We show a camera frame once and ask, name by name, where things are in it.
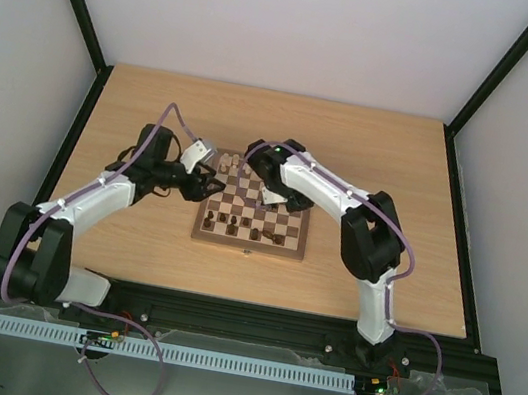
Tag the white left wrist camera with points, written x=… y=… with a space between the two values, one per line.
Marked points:
x=201 y=151

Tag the row of white chess pieces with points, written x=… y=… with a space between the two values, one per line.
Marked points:
x=232 y=163

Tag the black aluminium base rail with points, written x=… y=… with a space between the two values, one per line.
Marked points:
x=335 y=342

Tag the left controller board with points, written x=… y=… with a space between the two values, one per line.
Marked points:
x=100 y=339

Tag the white slotted cable duct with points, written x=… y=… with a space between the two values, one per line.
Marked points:
x=186 y=356

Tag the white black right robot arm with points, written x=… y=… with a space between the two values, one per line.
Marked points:
x=372 y=246

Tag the dark pawn lying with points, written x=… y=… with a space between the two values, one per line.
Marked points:
x=267 y=234

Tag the right controller board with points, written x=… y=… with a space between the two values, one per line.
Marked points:
x=379 y=386

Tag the controller board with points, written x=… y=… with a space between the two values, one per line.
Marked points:
x=379 y=386
x=100 y=339

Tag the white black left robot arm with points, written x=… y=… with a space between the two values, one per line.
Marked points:
x=36 y=242

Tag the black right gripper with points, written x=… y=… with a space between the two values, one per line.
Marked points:
x=291 y=202

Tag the wooden chess board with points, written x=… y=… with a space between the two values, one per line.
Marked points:
x=242 y=199

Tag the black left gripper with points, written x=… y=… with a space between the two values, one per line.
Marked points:
x=198 y=193

